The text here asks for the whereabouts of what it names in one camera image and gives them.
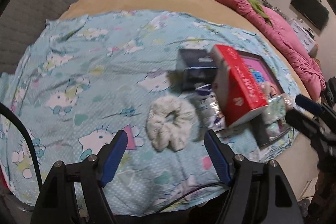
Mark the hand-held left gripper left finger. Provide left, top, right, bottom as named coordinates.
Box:
left=31, top=130, right=129, bottom=224

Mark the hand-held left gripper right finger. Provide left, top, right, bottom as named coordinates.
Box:
left=204, top=130, right=302, bottom=224

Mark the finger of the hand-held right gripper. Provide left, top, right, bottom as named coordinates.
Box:
left=294, top=94, right=323, bottom=115
left=285, top=108, right=319, bottom=135

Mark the pink plastic packet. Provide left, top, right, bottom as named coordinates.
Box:
left=281, top=93, right=296, bottom=111

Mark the light green small tissue pack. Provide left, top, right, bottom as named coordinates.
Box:
left=264, top=95, right=286, bottom=125

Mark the dark cardboard box tray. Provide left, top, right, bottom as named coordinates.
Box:
left=241, top=53, right=293, bottom=149

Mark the white fluffy scrunchie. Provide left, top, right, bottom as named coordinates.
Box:
left=146, top=97, right=197, bottom=152

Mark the blue white plastic packet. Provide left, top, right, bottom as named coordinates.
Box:
left=194, top=84, right=227, bottom=130

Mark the white drawer cabinet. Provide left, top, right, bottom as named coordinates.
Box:
left=290, top=19, right=318, bottom=52

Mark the pink quilt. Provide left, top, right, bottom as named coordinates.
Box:
left=209, top=0, right=326, bottom=98

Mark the pink book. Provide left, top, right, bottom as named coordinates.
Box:
left=241, top=56, right=282, bottom=96

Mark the red tissue pack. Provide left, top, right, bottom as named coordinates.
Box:
left=209, top=44, right=269, bottom=128

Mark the dark small box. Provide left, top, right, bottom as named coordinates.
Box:
left=168, top=48, right=219, bottom=92

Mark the printed cartoon cat blanket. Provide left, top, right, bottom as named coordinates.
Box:
left=0, top=10, right=300, bottom=215

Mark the green cloth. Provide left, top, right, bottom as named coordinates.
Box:
left=238, top=0, right=271, bottom=21

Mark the grey quilted sofa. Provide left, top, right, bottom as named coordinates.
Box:
left=0, top=0, right=97, bottom=75

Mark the black cable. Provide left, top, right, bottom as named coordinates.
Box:
left=150, top=182, right=227, bottom=215
left=0, top=103, right=43, bottom=188

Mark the black wall television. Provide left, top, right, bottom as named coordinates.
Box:
left=290, top=0, right=330, bottom=31

